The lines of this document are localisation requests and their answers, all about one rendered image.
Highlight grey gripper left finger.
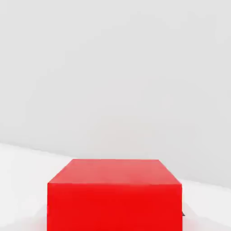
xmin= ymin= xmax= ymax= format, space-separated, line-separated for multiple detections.
xmin=34 ymin=204 xmax=48 ymax=231

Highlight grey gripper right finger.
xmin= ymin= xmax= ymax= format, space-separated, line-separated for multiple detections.
xmin=181 ymin=200 xmax=199 ymax=231

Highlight small red cube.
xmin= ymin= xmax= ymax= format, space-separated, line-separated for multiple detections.
xmin=47 ymin=158 xmax=183 ymax=231

